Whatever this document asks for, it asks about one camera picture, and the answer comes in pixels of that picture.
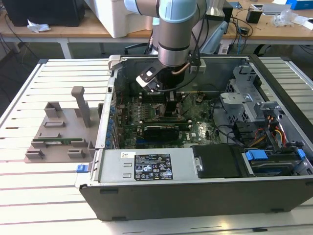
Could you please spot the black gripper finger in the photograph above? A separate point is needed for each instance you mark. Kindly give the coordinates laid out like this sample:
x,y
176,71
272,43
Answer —
x,y
171,109

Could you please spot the metal locking lever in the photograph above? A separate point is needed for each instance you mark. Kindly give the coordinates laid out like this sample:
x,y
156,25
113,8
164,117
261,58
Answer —
x,y
153,101
186,100

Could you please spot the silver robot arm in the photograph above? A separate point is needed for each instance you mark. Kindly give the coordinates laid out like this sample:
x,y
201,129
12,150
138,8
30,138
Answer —
x,y
171,41

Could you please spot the green RAM stick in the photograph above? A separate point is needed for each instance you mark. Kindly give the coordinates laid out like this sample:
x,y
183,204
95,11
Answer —
x,y
184,126
63,141

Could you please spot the black graphics card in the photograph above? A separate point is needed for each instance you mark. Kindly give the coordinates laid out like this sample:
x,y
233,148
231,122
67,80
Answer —
x,y
161,133

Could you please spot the round coin battery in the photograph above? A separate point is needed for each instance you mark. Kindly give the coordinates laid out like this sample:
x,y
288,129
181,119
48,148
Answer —
x,y
199,98

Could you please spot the green motherboard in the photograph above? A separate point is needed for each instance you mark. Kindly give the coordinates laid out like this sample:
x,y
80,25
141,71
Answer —
x,y
200,132

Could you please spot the blue expansion slot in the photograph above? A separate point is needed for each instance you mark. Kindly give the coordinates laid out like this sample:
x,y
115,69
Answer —
x,y
141,143

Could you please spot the white power adapter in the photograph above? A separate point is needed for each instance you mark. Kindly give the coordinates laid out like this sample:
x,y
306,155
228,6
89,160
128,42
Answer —
x,y
224,49

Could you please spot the black plastic cover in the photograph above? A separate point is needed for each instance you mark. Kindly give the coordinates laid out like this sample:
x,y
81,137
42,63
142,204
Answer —
x,y
215,161

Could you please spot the metal drive cage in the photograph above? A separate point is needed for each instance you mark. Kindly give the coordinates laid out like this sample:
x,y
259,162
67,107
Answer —
x,y
244,107

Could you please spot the black power connector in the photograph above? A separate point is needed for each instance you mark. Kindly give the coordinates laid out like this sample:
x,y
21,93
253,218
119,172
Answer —
x,y
243,131

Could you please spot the white plastic box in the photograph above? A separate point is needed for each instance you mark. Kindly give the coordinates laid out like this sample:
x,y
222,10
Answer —
x,y
115,22

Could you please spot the grey power supply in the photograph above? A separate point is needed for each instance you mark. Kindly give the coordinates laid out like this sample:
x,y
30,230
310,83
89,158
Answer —
x,y
112,171

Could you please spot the black speaker box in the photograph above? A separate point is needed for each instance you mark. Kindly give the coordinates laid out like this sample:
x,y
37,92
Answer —
x,y
229,14

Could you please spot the small black adapter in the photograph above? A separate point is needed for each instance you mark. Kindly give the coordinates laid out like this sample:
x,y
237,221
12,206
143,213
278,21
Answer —
x,y
244,30

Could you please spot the black grey PC case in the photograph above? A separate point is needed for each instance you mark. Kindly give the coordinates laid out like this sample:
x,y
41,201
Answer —
x,y
195,200

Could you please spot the hard disk in blue carrier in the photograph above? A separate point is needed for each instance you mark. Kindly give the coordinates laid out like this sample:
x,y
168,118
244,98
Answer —
x,y
256,155

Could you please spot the small blue card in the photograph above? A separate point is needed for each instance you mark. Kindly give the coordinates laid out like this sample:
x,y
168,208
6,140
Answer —
x,y
236,4

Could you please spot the brown parts rack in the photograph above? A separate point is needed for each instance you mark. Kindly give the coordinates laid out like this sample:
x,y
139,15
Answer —
x,y
71,127

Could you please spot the small black cube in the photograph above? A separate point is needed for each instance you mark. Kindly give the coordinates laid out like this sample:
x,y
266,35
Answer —
x,y
253,16

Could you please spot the blue case latch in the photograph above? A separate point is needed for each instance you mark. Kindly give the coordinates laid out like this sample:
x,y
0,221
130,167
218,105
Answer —
x,y
82,169

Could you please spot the wooden desk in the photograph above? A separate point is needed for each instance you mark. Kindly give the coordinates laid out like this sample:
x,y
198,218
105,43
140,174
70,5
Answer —
x,y
269,31
73,30

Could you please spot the small white device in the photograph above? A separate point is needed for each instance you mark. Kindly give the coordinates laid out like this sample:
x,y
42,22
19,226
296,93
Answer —
x,y
256,6

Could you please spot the white flat box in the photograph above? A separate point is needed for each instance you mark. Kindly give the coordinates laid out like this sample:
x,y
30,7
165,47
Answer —
x,y
276,9

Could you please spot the clear plastic bag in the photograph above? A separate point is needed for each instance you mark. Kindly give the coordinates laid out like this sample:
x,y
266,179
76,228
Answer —
x,y
283,19

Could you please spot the crumpled white paper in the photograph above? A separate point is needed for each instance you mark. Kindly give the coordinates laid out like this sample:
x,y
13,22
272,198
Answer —
x,y
39,27

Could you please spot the white paper sheet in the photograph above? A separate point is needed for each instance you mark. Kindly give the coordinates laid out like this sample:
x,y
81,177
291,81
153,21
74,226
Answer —
x,y
305,23

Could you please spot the blue box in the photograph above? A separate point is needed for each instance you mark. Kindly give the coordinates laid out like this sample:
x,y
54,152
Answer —
x,y
300,4

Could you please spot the black computer tower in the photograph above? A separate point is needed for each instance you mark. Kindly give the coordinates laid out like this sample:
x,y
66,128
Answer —
x,y
36,12

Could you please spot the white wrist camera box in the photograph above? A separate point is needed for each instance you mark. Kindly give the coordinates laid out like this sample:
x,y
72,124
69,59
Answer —
x,y
146,76

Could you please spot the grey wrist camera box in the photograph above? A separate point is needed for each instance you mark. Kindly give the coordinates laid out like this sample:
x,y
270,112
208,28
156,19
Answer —
x,y
198,67

